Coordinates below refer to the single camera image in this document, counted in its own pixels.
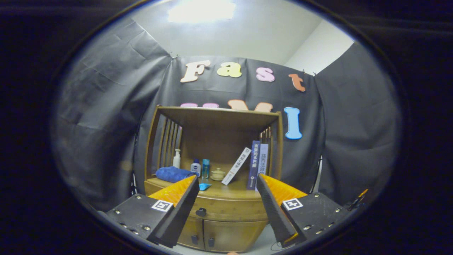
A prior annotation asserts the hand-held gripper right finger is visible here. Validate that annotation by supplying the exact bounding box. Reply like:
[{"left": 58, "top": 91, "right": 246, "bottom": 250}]
[{"left": 256, "top": 173, "right": 351, "bottom": 248}]

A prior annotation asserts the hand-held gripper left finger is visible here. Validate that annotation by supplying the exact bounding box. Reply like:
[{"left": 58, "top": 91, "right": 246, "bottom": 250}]
[{"left": 106, "top": 175, "right": 200, "bottom": 248}]

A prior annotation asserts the wooden drawer with black knob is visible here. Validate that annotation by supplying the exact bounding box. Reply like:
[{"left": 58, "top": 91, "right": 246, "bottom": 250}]
[{"left": 144, "top": 179, "right": 269, "bottom": 222}]

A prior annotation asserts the wooden countertop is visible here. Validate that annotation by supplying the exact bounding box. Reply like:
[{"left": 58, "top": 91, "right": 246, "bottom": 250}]
[{"left": 146, "top": 175, "right": 264, "bottom": 200}]

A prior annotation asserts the wooden cabinet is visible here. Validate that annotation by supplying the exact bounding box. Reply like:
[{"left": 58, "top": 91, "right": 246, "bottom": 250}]
[{"left": 144, "top": 106, "right": 284, "bottom": 253}]

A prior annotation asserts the blue folded towel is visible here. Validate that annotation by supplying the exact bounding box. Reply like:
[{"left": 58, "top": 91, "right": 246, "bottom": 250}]
[{"left": 156, "top": 166, "right": 195, "bottom": 183}]

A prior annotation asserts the dark blue book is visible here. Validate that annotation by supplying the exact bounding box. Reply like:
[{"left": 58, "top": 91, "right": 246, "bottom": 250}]
[{"left": 247, "top": 140, "right": 261, "bottom": 191}]

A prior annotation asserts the pale purple book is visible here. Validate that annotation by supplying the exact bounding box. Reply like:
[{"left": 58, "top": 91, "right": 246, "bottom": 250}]
[{"left": 256, "top": 143, "right": 269, "bottom": 192}]

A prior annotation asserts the white book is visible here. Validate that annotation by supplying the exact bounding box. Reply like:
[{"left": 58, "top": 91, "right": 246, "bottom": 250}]
[{"left": 222, "top": 147, "right": 252, "bottom": 186}]

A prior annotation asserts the orange and black tool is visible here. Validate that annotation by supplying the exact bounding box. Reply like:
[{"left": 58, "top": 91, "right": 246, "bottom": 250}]
[{"left": 345, "top": 188, "right": 369, "bottom": 210}]

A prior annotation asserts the black backdrop cloth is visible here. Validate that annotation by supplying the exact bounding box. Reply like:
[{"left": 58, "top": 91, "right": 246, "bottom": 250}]
[{"left": 53, "top": 18, "right": 402, "bottom": 213}]

